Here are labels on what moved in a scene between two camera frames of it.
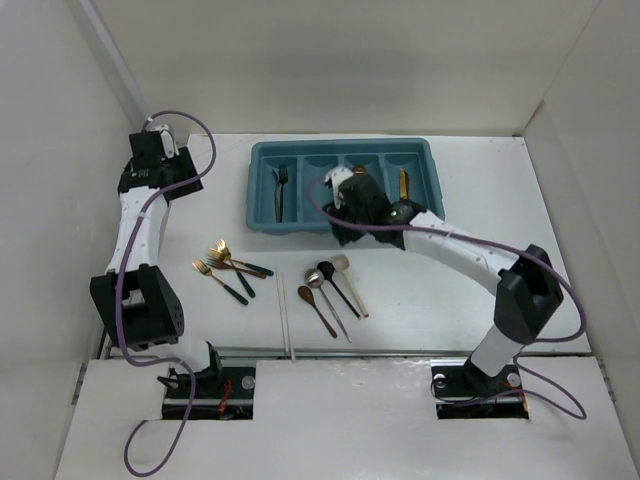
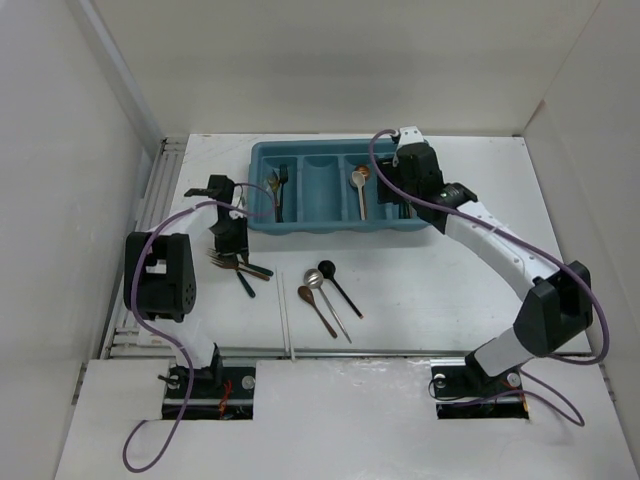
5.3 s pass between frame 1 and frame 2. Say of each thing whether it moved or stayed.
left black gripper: moved
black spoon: stayed
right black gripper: moved
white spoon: moved
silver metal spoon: stayed
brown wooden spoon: stayed
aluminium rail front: stayed
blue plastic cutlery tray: stayed
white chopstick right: stayed
